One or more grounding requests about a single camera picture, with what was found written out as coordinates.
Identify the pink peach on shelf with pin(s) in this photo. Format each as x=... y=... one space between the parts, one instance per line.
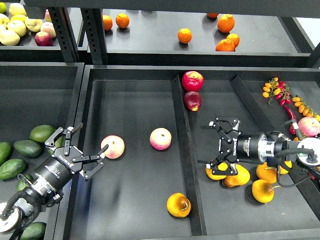
x=48 y=28

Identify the yellow pear by divider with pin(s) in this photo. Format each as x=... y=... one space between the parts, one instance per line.
x=283 y=171

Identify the black tray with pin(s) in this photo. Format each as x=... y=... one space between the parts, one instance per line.
x=33 y=94
x=127 y=198

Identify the large orange upper right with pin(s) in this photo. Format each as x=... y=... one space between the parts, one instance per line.
x=226 y=23

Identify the red apple on shelf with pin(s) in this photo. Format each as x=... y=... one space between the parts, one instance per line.
x=43 y=39

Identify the orange cherry tomato vine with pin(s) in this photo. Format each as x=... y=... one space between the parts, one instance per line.
x=304 y=108

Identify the black perforated post left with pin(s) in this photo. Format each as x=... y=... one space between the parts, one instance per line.
x=64 y=33

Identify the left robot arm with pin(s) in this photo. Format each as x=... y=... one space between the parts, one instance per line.
x=25 y=206

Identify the pink apple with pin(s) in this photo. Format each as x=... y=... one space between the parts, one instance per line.
x=116 y=146
x=160 y=138

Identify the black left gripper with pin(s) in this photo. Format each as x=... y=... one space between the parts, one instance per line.
x=68 y=160

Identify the pink apple centre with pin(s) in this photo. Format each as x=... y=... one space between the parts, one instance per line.
x=160 y=138

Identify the black left tray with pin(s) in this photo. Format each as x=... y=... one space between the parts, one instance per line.
x=33 y=94

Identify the black perforated post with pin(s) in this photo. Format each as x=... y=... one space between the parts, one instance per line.
x=64 y=33
x=94 y=29

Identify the green avocado bottom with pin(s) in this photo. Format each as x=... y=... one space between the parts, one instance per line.
x=35 y=231

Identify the orange right small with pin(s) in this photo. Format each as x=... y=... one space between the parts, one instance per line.
x=235 y=38

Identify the black tray divider centre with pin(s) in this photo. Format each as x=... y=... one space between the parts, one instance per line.
x=187 y=159

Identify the pink apple right tray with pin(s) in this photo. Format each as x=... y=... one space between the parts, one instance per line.
x=309 y=126

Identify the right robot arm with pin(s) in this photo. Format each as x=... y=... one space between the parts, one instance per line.
x=272 y=148

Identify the black centre tray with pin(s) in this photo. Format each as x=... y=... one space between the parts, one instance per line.
x=127 y=198

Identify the black perforated post right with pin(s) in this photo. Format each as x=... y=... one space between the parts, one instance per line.
x=94 y=29

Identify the yellow orange pear lying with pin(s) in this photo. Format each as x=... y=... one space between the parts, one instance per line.
x=243 y=176

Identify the cherry tomato bunch upper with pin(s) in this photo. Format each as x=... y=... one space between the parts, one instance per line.
x=277 y=89

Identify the bright red apple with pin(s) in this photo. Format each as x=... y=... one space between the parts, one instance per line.
x=192 y=81

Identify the dark green avocado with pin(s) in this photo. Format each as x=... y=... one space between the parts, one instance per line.
x=28 y=148

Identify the pink apple left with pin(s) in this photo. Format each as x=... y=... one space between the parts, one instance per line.
x=116 y=146

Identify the orange front right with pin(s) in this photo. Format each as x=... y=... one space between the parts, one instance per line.
x=225 y=45

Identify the red chili pepper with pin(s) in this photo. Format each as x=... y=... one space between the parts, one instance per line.
x=291 y=116

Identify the dark red apple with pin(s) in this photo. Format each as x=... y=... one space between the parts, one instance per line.
x=192 y=101

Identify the black upper right shelf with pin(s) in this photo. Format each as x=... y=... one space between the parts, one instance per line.
x=265 y=41

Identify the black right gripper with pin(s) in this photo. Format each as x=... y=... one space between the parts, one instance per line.
x=234 y=147

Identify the orange centre shelf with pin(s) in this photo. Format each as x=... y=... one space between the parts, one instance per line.
x=184 y=35

